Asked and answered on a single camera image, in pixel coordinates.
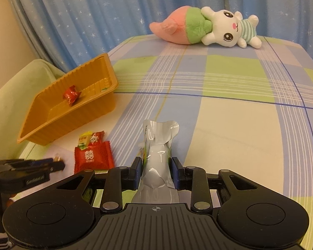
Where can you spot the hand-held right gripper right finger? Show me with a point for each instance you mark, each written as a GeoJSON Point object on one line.
{"type": "Point", "coordinates": [176, 170]}

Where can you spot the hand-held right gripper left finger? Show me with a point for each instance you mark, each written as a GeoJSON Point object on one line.
{"type": "Point", "coordinates": [137, 169]}

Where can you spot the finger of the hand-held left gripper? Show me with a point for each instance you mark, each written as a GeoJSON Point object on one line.
{"type": "Point", "coordinates": [28, 162]}
{"type": "Point", "coordinates": [52, 167]}

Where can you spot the clear candy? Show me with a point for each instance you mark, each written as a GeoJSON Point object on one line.
{"type": "Point", "coordinates": [58, 158]}

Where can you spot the silver green pouch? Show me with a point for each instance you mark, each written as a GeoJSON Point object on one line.
{"type": "Point", "coordinates": [157, 161]}

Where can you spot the yellow green candy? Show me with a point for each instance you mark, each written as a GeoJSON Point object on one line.
{"type": "Point", "coordinates": [83, 142]}

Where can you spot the red packet white symbol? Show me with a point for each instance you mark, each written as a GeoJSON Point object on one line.
{"type": "Point", "coordinates": [94, 157]}

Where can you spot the orange plastic tray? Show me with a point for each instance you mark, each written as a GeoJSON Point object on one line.
{"type": "Point", "coordinates": [67, 125]}

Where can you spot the red white label candy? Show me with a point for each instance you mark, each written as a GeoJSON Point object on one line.
{"type": "Point", "coordinates": [97, 137]}

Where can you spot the red shiny candy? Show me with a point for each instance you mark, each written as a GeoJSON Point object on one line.
{"type": "Point", "coordinates": [71, 95]}

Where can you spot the light green chair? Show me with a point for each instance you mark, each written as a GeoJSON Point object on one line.
{"type": "Point", "coordinates": [15, 88]}

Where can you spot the rabbit carrot plush toy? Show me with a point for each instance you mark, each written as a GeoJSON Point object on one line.
{"type": "Point", "coordinates": [224, 28]}

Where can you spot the blue star curtain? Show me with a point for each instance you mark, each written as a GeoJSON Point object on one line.
{"type": "Point", "coordinates": [94, 18]}

